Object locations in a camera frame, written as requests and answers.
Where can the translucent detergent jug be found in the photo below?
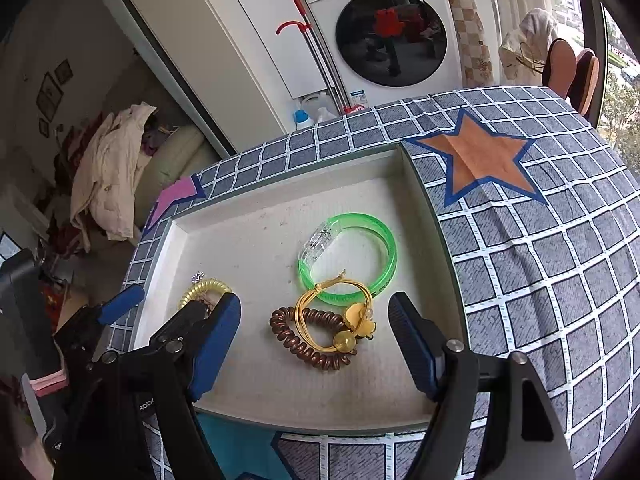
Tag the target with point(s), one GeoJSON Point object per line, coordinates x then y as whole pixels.
{"type": "Point", "coordinates": [320, 107]}

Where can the white blue-capped detergent bottle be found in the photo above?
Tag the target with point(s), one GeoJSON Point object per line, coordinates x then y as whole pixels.
{"type": "Point", "coordinates": [302, 121]}

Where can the red cloth pile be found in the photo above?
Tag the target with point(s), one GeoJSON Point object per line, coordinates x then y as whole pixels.
{"type": "Point", "coordinates": [62, 170]}

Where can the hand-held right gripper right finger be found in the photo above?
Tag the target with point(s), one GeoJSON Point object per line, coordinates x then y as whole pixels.
{"type": "Point", "coordinates": [412, 350]}

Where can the cream cloth on chair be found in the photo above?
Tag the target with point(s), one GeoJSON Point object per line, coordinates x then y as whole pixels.
{"type": "Point", "coordinates": [530, 35]}

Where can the large framed wall picture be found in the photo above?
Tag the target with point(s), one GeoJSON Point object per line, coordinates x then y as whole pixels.
{"type": "Point", "coordinates": [50, 95]}

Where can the cream sofa cushion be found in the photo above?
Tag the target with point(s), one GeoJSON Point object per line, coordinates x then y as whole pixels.
{"type": "Point", "coordinates": [175, 155]}

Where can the white front-load washing machine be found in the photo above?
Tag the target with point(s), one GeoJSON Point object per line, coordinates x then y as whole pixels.
{"type": "Point", "coordinates": [445, 60]}

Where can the blue star sticker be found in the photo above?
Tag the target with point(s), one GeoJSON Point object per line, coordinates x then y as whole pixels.
{"type": "Point", "coordinates": [225, 445]}

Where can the brown chair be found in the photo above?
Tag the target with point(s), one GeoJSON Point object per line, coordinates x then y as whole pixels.
{"type": "Point", "coordinates": [589, 85]}
{"type": "Point", "coordinates": [560, 65]}

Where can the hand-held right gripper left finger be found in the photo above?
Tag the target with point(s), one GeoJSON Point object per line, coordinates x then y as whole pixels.
{"type": "Point", "coordinates": [217, 345]}

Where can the orange star sticker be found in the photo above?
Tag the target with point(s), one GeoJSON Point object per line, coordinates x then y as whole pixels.
{"type": "Point", "coordinates": [480, 155]}

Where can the purple star sticker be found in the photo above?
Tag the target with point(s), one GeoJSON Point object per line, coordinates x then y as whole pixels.
{"type": "Point", "coordinates": [175, 197]}

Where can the checked hanging towel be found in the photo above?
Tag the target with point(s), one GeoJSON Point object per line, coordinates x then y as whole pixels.
{"type": "Point", "coordinates": [470, 35]}

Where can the small framed wall picture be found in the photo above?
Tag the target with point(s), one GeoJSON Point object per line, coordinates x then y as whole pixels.
{"type": "Point", "coordinates": [64, 71]}

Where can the beige jacket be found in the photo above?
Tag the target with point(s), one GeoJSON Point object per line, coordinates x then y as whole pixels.
{"type": "Point", "coordinates": [110, 175]}

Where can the grey checked tablecloth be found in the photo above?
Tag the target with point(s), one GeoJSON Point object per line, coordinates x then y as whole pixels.
{"type": "Point", "coordinates": [550, 260]}

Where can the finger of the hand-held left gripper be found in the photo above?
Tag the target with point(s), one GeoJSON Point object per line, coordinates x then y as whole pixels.
{"type": "Point", "coordinates": [180, 327]}
{"type": "Point", "coordinates": [122, 302]}

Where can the grey-green shallow tray box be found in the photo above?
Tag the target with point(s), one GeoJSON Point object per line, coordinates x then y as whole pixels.
{"type": "Point", "coordinates": [260, 240]}

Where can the white tall cabinet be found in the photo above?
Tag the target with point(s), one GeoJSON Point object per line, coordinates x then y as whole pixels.
{"type": "Point", "coordinates": [250, 35]}

